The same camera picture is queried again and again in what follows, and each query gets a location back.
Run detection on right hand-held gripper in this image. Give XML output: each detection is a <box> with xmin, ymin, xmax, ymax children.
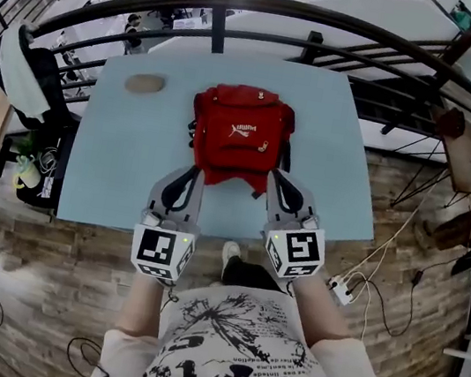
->
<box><xmin>250</xmin><ymin>168</ymin><xmax>339</xmax><ymax>286</ymax></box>

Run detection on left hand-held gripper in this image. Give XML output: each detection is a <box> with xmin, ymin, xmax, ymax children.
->
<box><xmin>125</xmin><ymin>157</ymin><xmax>211</xmax><ymax>288</ymax></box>

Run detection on red backpack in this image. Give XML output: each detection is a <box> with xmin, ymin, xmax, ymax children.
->
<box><xmin>177</xmin><ymin>77</ymin><xmax>304</xmax><ymax>206</ymax></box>

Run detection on person's right forearm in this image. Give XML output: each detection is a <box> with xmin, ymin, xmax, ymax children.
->
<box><xmin>280</xmin><ymin>272</ymin><xmax>364</xmax><ymax>357</ymax></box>

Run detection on person's left forearm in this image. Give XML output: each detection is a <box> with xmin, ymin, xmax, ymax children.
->
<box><xmin>112</xmin><ymin>269</ymin><xmax>179</xmax><ymax>343</ymax></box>

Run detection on light blue table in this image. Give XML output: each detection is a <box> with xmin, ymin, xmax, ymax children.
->
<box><xmin>55</xmin><ymin>26</ymin><xmax>401</xmax><ymax>272</ymax></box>

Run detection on person's white shoe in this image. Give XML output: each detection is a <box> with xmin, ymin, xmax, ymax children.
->
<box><xmin>217</xmin><ymin>238</ymin><xmax>245</xmax><ymax>281</ymax></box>

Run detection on person's black trouser leg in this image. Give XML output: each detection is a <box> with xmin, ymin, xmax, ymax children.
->
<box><xmin>219</xmin><ymin>253</ymin><xmax>291</xmax><ymax>298</ymax></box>

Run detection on white power strip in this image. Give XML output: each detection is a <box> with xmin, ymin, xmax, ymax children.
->
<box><xmin>324</xmin><ymin>273</ymin><xmax>358</xmax><ymax>308</ymax></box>

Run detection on beige oval pouch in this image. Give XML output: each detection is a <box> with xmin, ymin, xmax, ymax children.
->
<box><xmin>122</xmin><ymin>69</ymin><xmax>168</xmax><ymax>100</ymax></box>

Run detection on black metal staircase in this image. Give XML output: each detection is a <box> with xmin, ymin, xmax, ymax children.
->
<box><xmin>277</xmin><ymin>0</ymin><xmax>471</xmax><ymax>149</ymax></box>

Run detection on green potted plant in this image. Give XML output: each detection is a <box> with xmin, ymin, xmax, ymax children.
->
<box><xmin>9</xmin><ymin>136</ymin><xmax>49</xmax><ymax>194</ymax></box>

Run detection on white printed t-shirt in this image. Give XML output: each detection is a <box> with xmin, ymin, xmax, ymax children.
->
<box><xmin>86</xmin><ymin>262</ymin><xmax>419</xmax><ymax>377</ymax></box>

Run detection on black office chair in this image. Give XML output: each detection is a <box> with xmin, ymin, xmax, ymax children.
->
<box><xmin>0</xmin><ymin>20</ymin><xmax>97</xmax><ymax>215</ymax></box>

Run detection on black metal railing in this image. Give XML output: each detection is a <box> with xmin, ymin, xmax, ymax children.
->
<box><xmin>0</xmin><ymin>0</ymin><xmax>471</xmax><ymax>178</ymax></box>

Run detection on white cable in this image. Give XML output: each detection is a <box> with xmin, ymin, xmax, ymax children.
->
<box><xmin>327</xmin><ymin>158</ymin><xmax>450</xmax><ymax>349</ymax></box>

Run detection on black cable with adapter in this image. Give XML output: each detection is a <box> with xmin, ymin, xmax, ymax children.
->
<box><xmin>343</xmin><ymin>230</ymin><xmax>471</xmax><ymax>351</ymax></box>

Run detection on thin black looped cable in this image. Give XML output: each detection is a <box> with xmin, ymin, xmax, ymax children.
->
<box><xmin>62</xmin><ymin>336</ymin><xmax>117</xmax><ymax>377</ymax></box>

